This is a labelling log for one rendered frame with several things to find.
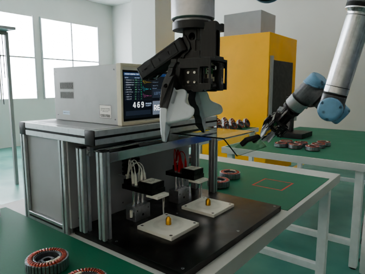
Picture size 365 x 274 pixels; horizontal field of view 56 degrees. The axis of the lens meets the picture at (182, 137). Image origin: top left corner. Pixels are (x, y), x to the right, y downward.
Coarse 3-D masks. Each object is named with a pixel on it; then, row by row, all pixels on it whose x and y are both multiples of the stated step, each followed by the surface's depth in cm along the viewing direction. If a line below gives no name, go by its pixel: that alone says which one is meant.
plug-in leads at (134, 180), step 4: (132, 160) 123; (128, 164) 122; (132, 164) 122; (128, 168) 122; (128, 172) 123; (132, 172) 121; (140, 172) 124; (144, 172) 123; (128, 176) 123; (132, 176) 122; (136, 176) 119; (140, 176) 121; (144, 176) 123; (124, 180) 123; (128, 180) 123; (132, 180) 122; (136, 180) 120; (140, 180) 121; (136, 184) 120
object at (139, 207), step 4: (140, 200) 128; (128, 204) 123; (136, 204) 123; (140, 204) 123; (144, 204) 124; (148, 204) 125; (128, 208) 122; (132, 208) 121; (136, 208) 120; (140, 208) 122; (144, 208) 124; (148, 208) 125; (128, 212) 122; (136, 212) 121; (140, 212) 122; (144, 212) 124; (148, 212) 126; (128, 216) 123; (136, 216) 121; (140, 216) 122; (144, 216) 124; (148, 216) 126; (132, 220) 122; (136, 220) 121
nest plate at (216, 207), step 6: (198, 198) 143; (204, 198) 143; (210, 198) 143; (186, 204) 135; (192, 204) 135; (198, 204) 135; (204, 204) 135; (216, 204) 135; (222, 204) 135; (228, 204) 135; (192, 210) 131; (198, 210) 129; (204, 210) 129; (210, 210) 129; (216, 210) 129; (222, 210) 129; (210, 216) 126
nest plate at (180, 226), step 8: (160, 216) 123; (176, 216) 123; (144, 224) 116; (152, 224) 116; (160, 224) 116; (176, 224) 116; (184, 224) 116; (192, 224) 116; (152, 232) 111; (160, 232) 110; (168, 232) 110; (176, 232) 110; (184, 232) 111
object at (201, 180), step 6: (186, 168) 137; (192, 168) 137; (198, 168) 137; (168, 174) 141; (174, 174) 139; (180, 174) 137; (186, 174) 136; (192, 174) 134; (198, 174) 136; (192, 180) 135; (198, 180) 133; (204, 180) 135
